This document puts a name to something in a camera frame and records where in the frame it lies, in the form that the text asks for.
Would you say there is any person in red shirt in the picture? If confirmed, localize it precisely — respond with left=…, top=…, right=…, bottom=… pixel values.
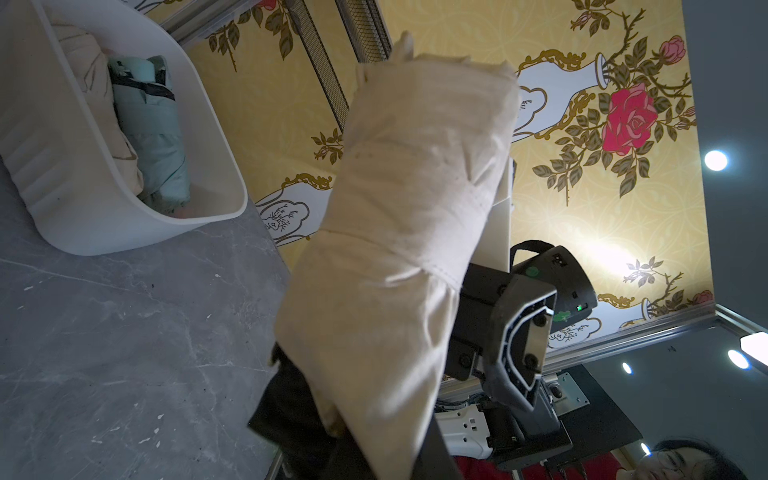
left=453, top=437, right=751, bottom=480

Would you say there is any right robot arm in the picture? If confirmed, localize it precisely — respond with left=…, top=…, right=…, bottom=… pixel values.
left=425, top=240, right=641, bottom=472

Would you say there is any beige umbrella with black handle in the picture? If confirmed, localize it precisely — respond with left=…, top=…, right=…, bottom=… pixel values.
left=249, top=34, right=520, bottom=479

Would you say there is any black wire mesh basket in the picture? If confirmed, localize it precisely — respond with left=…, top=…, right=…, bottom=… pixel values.
left=281, top=1, right=393, bottom=131

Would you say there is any white storage box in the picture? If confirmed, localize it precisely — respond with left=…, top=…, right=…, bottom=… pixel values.
left=1, top=1, right=248, bottom=256

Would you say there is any mint green umbrella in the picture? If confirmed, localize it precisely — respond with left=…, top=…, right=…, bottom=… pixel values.
left=108, top=56, right=191, bottom=216

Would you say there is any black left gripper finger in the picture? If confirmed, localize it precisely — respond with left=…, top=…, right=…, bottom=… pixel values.
left=411, top=417, right=463, bottom=480

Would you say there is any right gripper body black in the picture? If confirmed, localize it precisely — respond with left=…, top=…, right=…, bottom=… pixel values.
left=444, top=264, right=557, bottom=414

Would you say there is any beige umbrella front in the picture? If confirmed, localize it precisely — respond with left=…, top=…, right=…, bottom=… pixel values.
left=44, top=7, right=144, bottom=195

